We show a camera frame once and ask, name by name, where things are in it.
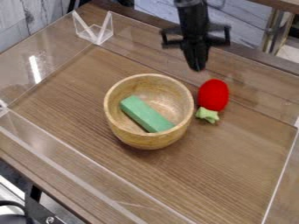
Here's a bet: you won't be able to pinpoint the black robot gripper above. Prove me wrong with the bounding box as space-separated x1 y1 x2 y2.
160 23 230 71

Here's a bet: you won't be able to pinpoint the red plush fruit green leaves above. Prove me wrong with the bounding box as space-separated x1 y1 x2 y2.
194 79 229 123

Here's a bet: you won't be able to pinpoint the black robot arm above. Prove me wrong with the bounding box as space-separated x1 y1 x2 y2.
160 0 230 72

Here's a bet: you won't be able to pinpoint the wooden bowl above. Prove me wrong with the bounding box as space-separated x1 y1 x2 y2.
104 73 193 150

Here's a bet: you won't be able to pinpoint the green rectangular block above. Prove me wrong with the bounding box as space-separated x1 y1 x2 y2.
120 95 174 133

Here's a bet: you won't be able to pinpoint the metal table leg frame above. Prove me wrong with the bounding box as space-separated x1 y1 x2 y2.
261 9 294 55

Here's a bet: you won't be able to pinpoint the clear acrylic corner bracket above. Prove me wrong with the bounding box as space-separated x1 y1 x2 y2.
70 11 113 46

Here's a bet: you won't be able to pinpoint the black table leg bracket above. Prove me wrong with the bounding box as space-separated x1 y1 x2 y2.
23 185 65 224

